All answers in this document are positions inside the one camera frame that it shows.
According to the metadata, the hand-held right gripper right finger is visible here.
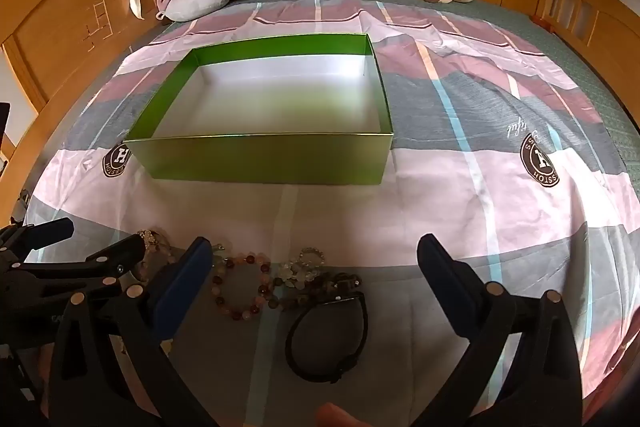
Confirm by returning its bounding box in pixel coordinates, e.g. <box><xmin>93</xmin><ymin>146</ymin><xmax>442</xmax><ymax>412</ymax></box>
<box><xmin>407</xmin><ymin>233</ymin><xmax>583</xmax><ymax>427</ymax></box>

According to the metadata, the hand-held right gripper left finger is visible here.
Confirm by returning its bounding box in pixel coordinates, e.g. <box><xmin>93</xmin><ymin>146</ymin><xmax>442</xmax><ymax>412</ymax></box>
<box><xmin>47</xmin><ymin>236</ymin><xmax>221</xmax><ymax>427</ymax></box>

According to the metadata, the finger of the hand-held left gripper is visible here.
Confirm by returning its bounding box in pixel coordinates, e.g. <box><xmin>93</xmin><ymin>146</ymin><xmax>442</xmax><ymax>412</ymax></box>
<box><xmin>12</xmin><ymin>233</ymin><xmax>147</xmax><ymax>290</ymax></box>
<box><xmin>0</xmin><ymin>217</ymin><xmax>75</xmax><ymax>258</ymax></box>

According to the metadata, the reddish bead bracelet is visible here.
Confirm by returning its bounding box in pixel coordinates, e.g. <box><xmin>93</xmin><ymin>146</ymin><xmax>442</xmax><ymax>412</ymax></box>
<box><xmin>212</xmin><ymin>251</ymin><xmax>274</xmax><ymax>321</ymax></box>

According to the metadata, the pale bead bracelet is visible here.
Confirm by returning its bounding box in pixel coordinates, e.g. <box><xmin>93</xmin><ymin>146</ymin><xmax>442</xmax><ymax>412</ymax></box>
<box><xmin>276</xmin><ymin>263</ymin><xmax>322</xmax><ymax>289</ymax></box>

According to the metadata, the black band bracelet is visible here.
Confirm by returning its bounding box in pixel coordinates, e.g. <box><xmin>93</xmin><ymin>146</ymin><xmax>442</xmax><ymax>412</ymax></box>
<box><xmin>285</xmin><ymin>291</ymin><xmax>369</xmax><ymax>384</ymax></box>

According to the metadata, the green cardboard box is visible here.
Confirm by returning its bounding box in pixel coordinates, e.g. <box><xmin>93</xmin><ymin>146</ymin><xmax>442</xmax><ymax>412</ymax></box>
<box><xmin>122</xmin><ymin>33</ymin><xmax>394</xmax><ymax>184</ymax></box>

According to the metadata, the person's right hand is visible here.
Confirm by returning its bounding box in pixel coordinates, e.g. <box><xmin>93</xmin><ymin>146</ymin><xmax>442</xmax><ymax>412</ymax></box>
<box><xmin>316</xmin><ymin>402</ymin><xmax>373</xmax><ymax>427</ymax></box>

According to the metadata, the plaid bed sheet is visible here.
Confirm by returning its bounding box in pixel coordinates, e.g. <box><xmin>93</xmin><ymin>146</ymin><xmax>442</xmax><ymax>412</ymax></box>
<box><xmin>25</xmin><ymin>0</ymin><xmax>640</xmax><ymax>427</ymax></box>

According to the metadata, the wooden headboard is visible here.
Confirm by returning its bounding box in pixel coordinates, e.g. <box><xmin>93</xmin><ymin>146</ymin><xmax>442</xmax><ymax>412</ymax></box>
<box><xmin>0</xmin><ymin>0</ymin><xmax>167</xmax><ymax>208</ymax></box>

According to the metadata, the light blue pillow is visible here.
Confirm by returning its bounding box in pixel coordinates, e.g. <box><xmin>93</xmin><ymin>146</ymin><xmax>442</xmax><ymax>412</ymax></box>
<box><xmin>158</xmin><ymin>0</ymin><xmax>231</xmax><ymax>22</ymax></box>

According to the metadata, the wooden footboard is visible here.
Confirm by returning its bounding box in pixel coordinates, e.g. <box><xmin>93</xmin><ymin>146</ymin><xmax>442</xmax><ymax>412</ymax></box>
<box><xmin>534</xmin><ymin>0</ymin><xmax>640</xmax><ymax>120</ymax></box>

